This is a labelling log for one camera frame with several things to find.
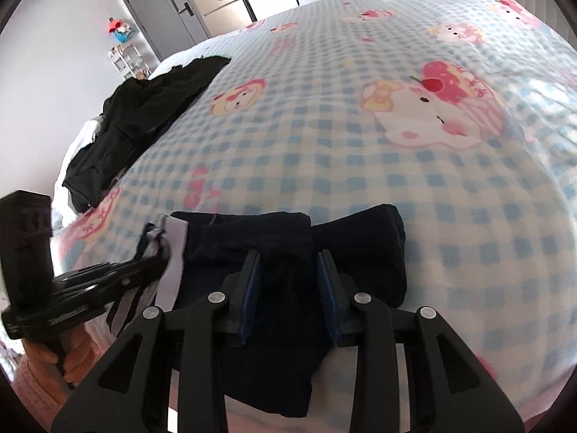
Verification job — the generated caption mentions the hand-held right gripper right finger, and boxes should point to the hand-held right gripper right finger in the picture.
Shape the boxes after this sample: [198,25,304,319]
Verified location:
[316,249,526,433]

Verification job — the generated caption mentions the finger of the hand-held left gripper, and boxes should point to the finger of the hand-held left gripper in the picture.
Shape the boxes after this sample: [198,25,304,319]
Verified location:
[97,255,167,296]

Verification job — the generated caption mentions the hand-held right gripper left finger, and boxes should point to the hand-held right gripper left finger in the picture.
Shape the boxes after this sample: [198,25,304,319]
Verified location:
[50,249,262,433]

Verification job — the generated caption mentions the navy white-striped shorts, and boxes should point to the navy white-striped shorts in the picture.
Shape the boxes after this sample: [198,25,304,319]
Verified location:
[106,204,409,419]

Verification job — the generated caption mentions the person's left forearm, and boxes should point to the person's left forearm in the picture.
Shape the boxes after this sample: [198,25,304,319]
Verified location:
[11,354,75,433]

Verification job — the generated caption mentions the person's left hand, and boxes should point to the person's left hand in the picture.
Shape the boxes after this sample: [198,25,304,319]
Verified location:
[22,325,99,398]

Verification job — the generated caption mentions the checked cartoon printed blanket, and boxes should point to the checked cartoon printed blanket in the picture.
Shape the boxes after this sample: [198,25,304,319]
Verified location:
[49,0,573,420]

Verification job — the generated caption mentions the black garment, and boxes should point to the black garment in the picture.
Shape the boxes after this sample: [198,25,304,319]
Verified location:
[62,55,232,214]

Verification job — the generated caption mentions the white shelf rack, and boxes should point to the white shelf rack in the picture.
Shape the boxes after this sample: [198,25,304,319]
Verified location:
[107,43,154,79]

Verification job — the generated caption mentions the red and blue plush toy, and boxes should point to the red and blue plush toy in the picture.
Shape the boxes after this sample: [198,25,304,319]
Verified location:
[107,16,136,44]

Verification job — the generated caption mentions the grey door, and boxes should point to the grey door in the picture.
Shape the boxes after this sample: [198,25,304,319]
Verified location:
[116,0,210,61]

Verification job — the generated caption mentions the beige fridge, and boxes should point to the beige fridge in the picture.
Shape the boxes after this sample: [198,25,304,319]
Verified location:
[187,0,257,37]

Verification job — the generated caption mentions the grey padded bed headboard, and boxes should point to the grey padded bed headboard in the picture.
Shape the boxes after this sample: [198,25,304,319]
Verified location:
[444,0,577,41]

